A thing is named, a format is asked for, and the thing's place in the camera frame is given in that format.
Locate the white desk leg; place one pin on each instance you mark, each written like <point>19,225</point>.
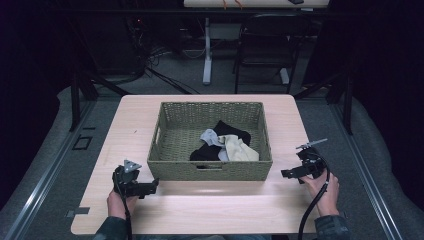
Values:
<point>284,76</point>
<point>207,53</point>

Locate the green woven basket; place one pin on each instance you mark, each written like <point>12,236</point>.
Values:
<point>176,140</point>

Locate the person's right hand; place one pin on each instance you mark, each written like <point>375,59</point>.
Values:
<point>325,196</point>

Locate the black cloth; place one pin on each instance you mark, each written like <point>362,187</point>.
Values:
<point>208,152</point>

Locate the cream cloth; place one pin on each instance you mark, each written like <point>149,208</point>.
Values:
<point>240,150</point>

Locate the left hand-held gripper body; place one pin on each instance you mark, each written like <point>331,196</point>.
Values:
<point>126,180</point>

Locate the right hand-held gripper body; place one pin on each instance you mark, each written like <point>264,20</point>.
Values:
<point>311,161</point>

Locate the grey cloth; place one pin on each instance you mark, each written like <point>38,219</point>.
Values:
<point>210,136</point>

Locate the small black device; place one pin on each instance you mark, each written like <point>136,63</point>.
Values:
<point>296,1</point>

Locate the grey tape strip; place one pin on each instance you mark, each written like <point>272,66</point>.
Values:
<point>80,211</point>

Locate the metal floor rail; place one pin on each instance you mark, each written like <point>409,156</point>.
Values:
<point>370,180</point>
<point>43,180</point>

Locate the black chair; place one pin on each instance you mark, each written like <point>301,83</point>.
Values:
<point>266,50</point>

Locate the white desk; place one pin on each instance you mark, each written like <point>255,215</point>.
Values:
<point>253,3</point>

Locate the black metal stand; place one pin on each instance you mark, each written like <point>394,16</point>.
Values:
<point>75,100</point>
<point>348,100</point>

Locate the person's left hand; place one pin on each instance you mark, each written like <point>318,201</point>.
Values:
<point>116,205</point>

